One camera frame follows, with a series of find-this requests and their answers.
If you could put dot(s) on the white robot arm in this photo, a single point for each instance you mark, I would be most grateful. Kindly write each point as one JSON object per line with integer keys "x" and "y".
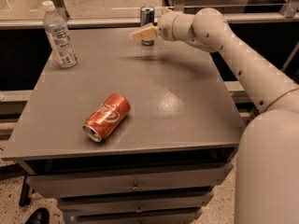
{"x": 267, "y": 175}

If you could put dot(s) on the grey drawer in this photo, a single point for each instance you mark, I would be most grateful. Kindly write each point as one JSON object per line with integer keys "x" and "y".
{"x": 130, "y": 180}
{"x": 172, "y": 216}
{"x": 136, "y": 203}

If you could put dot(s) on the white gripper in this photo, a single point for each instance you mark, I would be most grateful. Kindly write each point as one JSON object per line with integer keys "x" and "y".
{"x": 167, "y": 26}

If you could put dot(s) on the metal railing frame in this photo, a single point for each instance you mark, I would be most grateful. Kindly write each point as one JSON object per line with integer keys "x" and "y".
{"x": 29, "y": 14}

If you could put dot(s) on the bottom grey drawer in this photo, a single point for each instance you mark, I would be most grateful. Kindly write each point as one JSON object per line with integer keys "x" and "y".
{"x": 172, "y": 216}

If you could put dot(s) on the grey drawer cabinet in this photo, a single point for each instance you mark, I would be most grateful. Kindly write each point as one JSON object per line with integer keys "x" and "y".
{"x": 131, "y": 134}

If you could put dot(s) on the red coke can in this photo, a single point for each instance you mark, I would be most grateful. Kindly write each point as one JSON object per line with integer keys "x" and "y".
{"x": 106, "y": 117}

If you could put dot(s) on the clear plastic water bottle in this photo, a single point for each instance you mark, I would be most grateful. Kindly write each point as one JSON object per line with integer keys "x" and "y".
{"x": 58, "y": 35}

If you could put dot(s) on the black caster wheel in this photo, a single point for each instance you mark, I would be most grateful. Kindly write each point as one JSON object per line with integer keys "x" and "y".
{"x": 40, "y": 216}

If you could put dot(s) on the top grey drawer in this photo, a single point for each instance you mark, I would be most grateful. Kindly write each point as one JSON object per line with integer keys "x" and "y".
{"x": 130, "y": 180}

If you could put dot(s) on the middle grey drawer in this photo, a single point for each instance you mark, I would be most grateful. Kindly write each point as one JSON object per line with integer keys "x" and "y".
{"x": 136, "y": 203}

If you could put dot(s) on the blue silver redbull can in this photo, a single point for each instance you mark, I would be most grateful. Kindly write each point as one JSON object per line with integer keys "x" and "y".
{"x": 147, "y": 14}

